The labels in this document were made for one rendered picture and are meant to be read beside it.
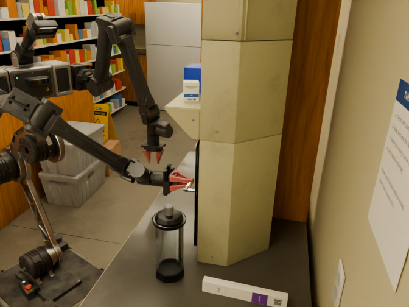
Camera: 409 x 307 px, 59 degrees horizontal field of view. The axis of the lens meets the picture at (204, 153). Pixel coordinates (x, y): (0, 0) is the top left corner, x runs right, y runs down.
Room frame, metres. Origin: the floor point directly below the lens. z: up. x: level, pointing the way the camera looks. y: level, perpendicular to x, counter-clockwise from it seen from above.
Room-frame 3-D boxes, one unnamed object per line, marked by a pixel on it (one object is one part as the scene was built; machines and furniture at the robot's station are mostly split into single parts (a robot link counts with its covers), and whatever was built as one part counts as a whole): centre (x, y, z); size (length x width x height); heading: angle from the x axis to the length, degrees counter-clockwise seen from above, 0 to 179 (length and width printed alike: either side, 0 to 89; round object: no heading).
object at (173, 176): (1.18, 0.09, 1.19); 0.09 x 0.07 x 0.07; 79
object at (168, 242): (0.98, 0.11, 1.06); 0.11 x 0.11 x 0.21
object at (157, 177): (1.19, 0.16, 1.20); 0.07 x 0.07 x 0.10; 79
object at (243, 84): (1.18, -0.14, 1.33); 0.32 x 0.25 x 0.77; 168
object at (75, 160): (3.18, 1.27, 0.49); 0.60 x 0.42 x 0.33; 168
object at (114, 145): (3.79, 1.18, 0.14); 0.41 x 0.32 x 0.28; 174
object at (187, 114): (1.22, 0.04, 1.46); 0.32 x 0.12 x 0.10; 168
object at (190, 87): (1.17, 0.05, 1.54); 0.05 x 0.05 x 0.06; 5
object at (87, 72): (1.76, 0.59, 1.45); 0.09 x 0.08 x 0.12; 144
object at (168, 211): (0.98, 0.11, 1.18); 0.09 x 0.09 x 0.07
